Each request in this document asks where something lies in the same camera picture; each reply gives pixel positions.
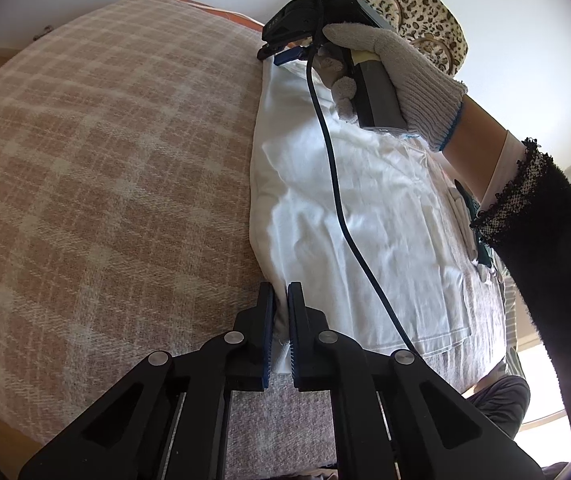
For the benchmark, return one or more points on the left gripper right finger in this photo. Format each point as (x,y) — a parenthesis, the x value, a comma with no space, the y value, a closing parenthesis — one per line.
(393,416)

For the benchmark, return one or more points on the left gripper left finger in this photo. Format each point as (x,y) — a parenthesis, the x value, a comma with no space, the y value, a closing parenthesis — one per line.
(168,417)

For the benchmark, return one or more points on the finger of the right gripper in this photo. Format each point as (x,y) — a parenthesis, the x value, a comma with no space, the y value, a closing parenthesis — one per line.
(267,51)
(287,56)

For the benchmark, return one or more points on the white camisole top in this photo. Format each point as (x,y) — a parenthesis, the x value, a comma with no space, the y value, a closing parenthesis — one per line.
(363,222)

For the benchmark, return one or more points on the right forearm black sleeve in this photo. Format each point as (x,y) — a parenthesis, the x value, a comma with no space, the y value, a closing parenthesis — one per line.
(528,223)

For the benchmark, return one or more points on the white knit gloved right hand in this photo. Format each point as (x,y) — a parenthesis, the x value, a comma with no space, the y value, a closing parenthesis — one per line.
(430,101)

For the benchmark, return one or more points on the orange floral bed sheet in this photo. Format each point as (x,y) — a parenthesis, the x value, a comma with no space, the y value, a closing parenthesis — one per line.
(233,16)

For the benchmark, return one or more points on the leopard print fuzzy bag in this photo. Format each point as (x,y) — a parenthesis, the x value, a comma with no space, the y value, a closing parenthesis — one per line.
(430,27)

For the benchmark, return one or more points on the pink plaid blanket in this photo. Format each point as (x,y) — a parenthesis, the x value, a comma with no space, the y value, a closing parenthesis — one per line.
(126,138)

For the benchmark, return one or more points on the dark green folded garment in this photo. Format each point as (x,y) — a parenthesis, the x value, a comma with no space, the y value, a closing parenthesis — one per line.
(482,254)

